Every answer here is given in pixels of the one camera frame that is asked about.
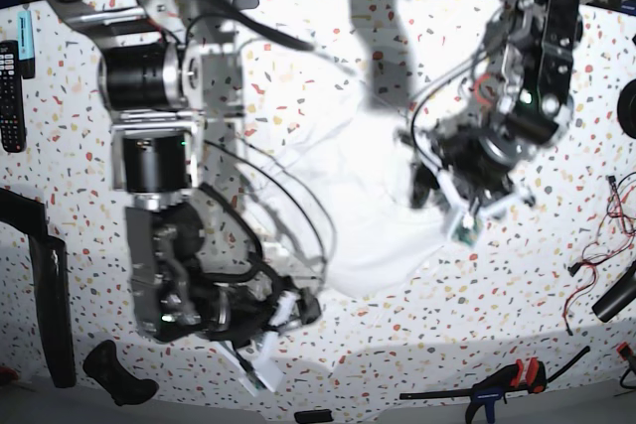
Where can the black game controller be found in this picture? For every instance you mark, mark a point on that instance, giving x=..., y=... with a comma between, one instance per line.
x=102, y=365

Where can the black round object right edge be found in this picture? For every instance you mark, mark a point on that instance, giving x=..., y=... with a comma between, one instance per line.
x=626, y=109

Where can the small black rectangular device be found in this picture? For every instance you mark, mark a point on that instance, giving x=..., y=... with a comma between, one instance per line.
x=316, y=416

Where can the terrazzo pattern table cloth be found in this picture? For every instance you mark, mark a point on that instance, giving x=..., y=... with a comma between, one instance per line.
x=525, y=289

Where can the wrist camera board image left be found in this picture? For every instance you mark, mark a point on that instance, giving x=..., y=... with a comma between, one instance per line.
x=252, y=384

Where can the white T-shirt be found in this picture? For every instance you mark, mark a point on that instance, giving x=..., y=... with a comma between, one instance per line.
x=338, y=194

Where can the wrist camera board image right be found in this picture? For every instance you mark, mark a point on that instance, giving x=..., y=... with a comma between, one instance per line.
x=468, y=231

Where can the teal marker pen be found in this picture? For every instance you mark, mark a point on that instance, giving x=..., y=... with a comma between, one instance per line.
x=26, y=44

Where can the black TV remote control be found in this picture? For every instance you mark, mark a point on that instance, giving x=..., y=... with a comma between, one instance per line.
x=13, y=130

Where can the black cylinder flashlight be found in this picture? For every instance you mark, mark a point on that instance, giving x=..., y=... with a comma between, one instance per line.
x=617, y=297

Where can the black orange bar clamp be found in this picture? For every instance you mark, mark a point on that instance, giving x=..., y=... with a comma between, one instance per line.
x=515, y=377

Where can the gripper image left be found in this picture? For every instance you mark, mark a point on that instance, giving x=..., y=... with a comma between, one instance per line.
x=234, y=313

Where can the black chair armrest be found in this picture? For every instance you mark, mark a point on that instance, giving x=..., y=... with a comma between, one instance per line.
x=48, y=256

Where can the robot arm image left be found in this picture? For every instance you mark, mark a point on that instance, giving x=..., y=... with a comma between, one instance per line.
x=151, y=80

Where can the wrist camera board image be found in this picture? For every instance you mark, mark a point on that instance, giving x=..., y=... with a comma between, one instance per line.
x=468, y=231
x=252, y=384

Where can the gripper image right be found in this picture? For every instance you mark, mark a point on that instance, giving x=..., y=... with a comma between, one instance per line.
x=470, y=167

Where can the small orange clip right edge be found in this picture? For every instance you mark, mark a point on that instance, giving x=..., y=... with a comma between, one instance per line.
x=624, y=351

